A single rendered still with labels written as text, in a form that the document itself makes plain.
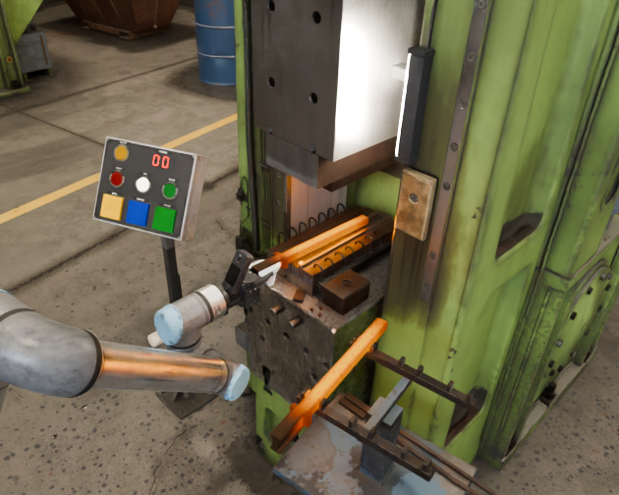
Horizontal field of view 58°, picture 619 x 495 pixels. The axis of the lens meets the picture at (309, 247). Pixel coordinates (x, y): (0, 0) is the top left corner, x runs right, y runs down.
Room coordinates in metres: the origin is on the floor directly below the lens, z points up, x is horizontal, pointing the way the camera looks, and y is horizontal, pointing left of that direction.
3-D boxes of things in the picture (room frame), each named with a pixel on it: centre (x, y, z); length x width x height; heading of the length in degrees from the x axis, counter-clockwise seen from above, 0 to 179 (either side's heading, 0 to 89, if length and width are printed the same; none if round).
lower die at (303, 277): (1.49, -0.09, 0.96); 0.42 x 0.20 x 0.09; 136
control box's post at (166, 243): (1.67, 0.51, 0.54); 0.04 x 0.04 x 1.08; 46
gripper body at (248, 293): (1.17, 0.19, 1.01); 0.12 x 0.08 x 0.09; 136
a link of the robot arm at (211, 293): (1.11, 0.25, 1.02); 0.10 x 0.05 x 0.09; 46
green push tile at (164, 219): (1.52, 0.47, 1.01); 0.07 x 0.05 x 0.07; 71
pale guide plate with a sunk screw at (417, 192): (1.22, -0.26, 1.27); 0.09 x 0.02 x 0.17; 46
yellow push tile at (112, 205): (1.58, 0.66, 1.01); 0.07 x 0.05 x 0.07; 71
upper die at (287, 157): (1.49, -0.09, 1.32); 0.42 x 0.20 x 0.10; 136
